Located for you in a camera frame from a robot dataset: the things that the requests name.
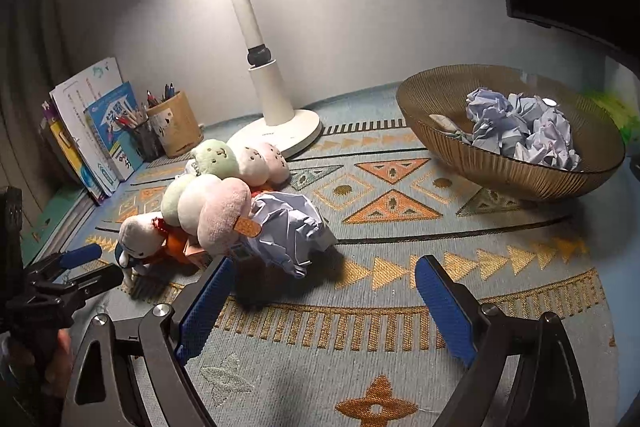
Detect large paper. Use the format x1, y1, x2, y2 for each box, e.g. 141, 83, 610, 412
241, 192, 336, 279

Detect patterned blue woven mat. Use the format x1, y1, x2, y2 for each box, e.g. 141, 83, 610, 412
64, 118, 622, 427

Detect small tricolor plush balls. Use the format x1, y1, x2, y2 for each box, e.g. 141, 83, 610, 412
184, 139, 291, 187

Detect paper ball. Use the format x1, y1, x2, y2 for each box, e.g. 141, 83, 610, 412
513, 107, 582, 171

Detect pink house shaped box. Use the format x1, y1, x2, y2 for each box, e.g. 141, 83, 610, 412
181, 235, 262, 273

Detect person's left hand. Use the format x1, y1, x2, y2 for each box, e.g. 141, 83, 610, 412
6, 329, 74, 398

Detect orange tangerine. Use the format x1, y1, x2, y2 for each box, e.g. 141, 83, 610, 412
163, 227, 191, 265

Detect white cat plush toy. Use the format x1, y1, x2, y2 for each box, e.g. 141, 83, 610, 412
115, 211, 165, 282

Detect green flat book stack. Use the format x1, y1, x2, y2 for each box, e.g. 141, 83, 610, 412
21, 185, 96, 265

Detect tricolor dango plush skewer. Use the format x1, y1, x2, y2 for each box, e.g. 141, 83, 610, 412
160, 173, 262, 255

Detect black mesh pen cup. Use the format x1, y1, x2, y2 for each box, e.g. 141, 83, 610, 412
129, 120, 164, 162

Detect white desk lamp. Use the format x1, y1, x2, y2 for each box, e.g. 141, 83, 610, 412
230, 0, 321, 159

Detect brown ribbed glass bowl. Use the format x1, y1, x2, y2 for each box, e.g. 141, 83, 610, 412
395, 63, 627, 203

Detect green tissue pack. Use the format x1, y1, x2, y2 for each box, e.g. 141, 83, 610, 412
586, 91, 639, 146

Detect yellow purple book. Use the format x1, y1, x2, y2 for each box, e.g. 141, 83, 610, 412
41, 102, 105, 204

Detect white paper workbook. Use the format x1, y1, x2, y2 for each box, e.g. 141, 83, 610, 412
50, 57, 122, 196

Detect wooden pen holder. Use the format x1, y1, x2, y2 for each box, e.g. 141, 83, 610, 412
148, 92, 203, 158

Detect blue cover workbook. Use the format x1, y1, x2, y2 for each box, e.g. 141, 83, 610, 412
85, 82, 143, 181

